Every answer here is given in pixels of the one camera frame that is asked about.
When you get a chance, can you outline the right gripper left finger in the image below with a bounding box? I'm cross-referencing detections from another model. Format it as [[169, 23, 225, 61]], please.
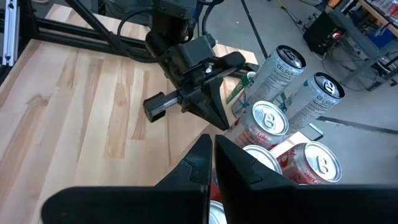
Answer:
[[40, 133, 214, 224]]

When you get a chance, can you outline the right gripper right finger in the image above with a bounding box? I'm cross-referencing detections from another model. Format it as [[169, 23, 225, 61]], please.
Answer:
[[214, 134, 398, 224]]

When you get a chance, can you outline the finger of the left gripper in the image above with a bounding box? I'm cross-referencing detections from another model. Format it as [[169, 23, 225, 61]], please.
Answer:
[[211, 76, 231, 131], [182, 91, 230, 131]]

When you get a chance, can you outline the silver Diet Coke can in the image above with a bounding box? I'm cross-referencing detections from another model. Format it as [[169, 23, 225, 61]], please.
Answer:
[[275, 141, 343, 185], [233, 100, 290, 151]]

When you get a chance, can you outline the red Fanta can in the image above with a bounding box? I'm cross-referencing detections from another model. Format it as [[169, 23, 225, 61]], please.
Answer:
[[210, 144, 284, 203]]

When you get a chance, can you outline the tall can black lid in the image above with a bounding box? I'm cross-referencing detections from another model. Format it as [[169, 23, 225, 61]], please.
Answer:
[[231, 44, 307, 118]]

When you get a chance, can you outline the white blue Celsius can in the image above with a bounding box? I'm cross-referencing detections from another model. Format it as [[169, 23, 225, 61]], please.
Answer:
[[280, 72, 346, 138]]

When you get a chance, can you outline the black box blue light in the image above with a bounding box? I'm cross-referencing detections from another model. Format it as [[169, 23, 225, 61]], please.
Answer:
[[302, 10, 347, 57]]

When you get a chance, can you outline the wooden workbench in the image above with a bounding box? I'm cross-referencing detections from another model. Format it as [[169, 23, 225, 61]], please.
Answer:
[[357, 0, 398, 40]]

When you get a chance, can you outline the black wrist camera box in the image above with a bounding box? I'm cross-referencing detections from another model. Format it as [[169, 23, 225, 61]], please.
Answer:
[[176, 34, 216, 76]]

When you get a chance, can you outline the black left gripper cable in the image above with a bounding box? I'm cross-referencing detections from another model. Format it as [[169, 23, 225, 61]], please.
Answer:
[[116, 6, 163, 65]]

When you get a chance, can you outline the silver aluminium frame post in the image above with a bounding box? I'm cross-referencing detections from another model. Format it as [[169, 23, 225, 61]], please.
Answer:
[[1, 0, 20, 68]]

